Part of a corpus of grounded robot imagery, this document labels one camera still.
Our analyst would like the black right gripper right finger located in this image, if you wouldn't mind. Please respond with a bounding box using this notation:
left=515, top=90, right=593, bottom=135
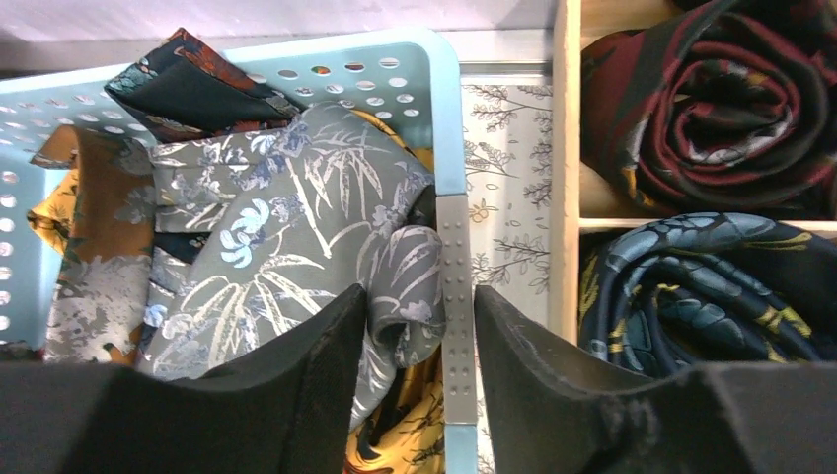
left=475, top=286, right=836, bottom=473

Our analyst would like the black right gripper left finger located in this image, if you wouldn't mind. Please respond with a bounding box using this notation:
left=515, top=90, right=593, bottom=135
left=1, top=285, right=366, bottom=473

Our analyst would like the grey leaf pattern tie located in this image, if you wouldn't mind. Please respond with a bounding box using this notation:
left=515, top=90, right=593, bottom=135
left=138, top=103, right=445, bottom=426

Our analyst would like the yellow patterned tie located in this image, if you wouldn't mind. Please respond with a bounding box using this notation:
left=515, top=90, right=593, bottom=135
left=343, top=352, right=446, bottom=474

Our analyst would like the rolled navy blue tie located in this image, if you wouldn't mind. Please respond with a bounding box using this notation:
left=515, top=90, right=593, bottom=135
left=577, top=212, right=836, bottom=378

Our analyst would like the wooden compartment tray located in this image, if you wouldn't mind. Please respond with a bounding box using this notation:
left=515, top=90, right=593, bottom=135
left=549, top=1, right=836, bottom=344

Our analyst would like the orange floral tie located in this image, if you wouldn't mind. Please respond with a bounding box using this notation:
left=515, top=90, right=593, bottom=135
left=27, top=125, right=156, bottom=365

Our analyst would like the floral tablecloth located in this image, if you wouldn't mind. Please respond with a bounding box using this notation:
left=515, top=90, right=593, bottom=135
left=461, top=83, right=555, bottom=474

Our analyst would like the dark navy red tie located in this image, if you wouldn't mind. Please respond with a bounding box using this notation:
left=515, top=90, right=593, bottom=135
left=104, top=28, right=300, bottom=143

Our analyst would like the rolled dark red tie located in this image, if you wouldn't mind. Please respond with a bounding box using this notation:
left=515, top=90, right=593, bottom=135
left=580, top=1, right=836, bottom=219

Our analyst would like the light blue plastic basket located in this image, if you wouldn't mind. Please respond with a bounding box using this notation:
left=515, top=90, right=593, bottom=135
left=1, top=28, right=478, bottom=473

